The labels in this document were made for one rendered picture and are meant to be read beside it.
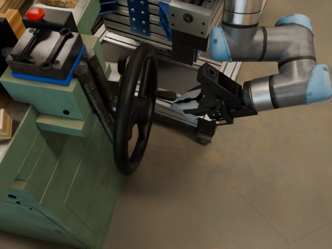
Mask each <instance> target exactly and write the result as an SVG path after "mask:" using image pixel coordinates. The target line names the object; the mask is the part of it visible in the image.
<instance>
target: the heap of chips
mask: <svg viewBox="0 0 332 249"><path fill-rule="evenodd" d="M78 1H79V0H37V1H36V3H38V4H45V5H52V6H60V7H67V8H75V6H76V5H77V3H78Z"/></svg>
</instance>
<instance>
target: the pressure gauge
mask: <svg viewBox="0 0 332 249"><path fill-rule="evenodd" d="M129 59H130V56H126V55H121V56H120V57H119V60H118V73H119V74H120V75H121V76H122V77H123V75H124V72H125V69H126V66H127V63H128V61H129Z"/></svg>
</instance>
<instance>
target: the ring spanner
mask: <svg viewBox="0 0 332 249"><path fill-rule="evenodd" d="M64 31H68V33H66V34H63V32H64ZM59 34H60V35H61V36H60V37H59V39H58V41H57V43H56V44H55V46H54V48H53V49H52V51H51V53H50V55H49V56H48V58H47V60H46V61H45V62H42V63H41V64H40V66H39V69H40V70H41V71H43V72H47V71H49V70H51V68H52V61H53V59H54V57H55V55H56V54H57V52H58V50H59V48H60V47H61V45H62V43H63V41H64V40H65V38H66V37H67V36H69V35H70V34H71V30H70V29H69V28H63V29H61V30H60V32H59ZM44 65H49V67H48V68H45V69H44V68H43V66H44Z"/></svg>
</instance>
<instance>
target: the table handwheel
mask: <svg viewBox="0 0 332 249"><path fill-rule="evenodd" d="M142 67H143V71H142V77H141V82H140V87H139V91H138V96H134V95H135V90H136V86H137V82H138V79H139V75H140V72H141V69H142ZM157 86H158V62H157V55H156V52H155V50H154V48H153V47H152V46H151V45H149V44H147V43H144V44H141V45H139V46H138V47H137V48H136V49H135V50H134V52H133V53H132V55H131V57H130V59H129V61H128V63H127V66H126V69H125V72H124V75H123V78H122V82H121V86H120V90H119V95H118V98H117V99H114V100H113V101H112V102H110V103H107V102H105V101H104V100H103V98H102V97H101V98H102V101H103V103H104V105H105V107H106V109H107V111H108V113H109V114H113V115H115V119H114V130H113V153H114V161H115V165H116V168H117V170H118V171H119V173H120V174H122V175H125V176H128V175H131V174H133V173H134V172H135V171H136V170H137V168H138V167H139V165H140V163H141V160H142V158H143V155H144V153H145V150H146V146H147V143H148V139H149V135H150V131H151V127H152V122H153V116H154V111H155V104H156V97H154V91H155V90H157ZM135 124H137V126H138V133H139V135H138V139H137V142H136V145H135V148H134V150H133V153H132V155H131V157H130V159H129V157H128V135H129V133H130V132H131V130H132V128H133V126H134V125H135Z"/></svg>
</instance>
